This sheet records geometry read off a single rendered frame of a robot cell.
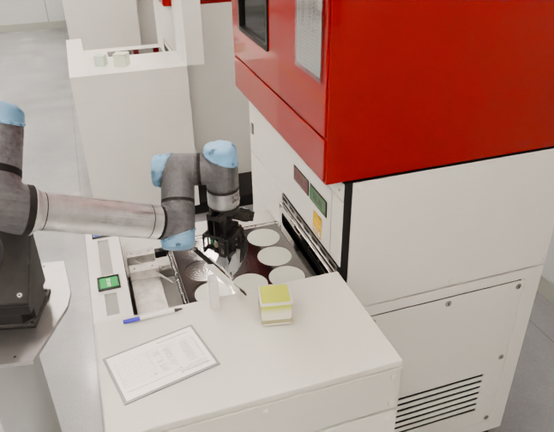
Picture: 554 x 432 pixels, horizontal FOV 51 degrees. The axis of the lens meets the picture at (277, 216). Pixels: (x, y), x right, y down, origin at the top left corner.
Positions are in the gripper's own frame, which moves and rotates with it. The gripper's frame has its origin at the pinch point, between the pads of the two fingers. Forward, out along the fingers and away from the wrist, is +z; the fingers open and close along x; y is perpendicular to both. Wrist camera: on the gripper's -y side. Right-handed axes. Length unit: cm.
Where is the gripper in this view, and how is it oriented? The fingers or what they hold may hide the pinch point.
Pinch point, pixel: (232, 269)
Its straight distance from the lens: 149.3
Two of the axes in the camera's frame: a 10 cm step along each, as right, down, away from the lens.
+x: 9.0, 2.1, -3.9
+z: 0.1, 8.6, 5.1
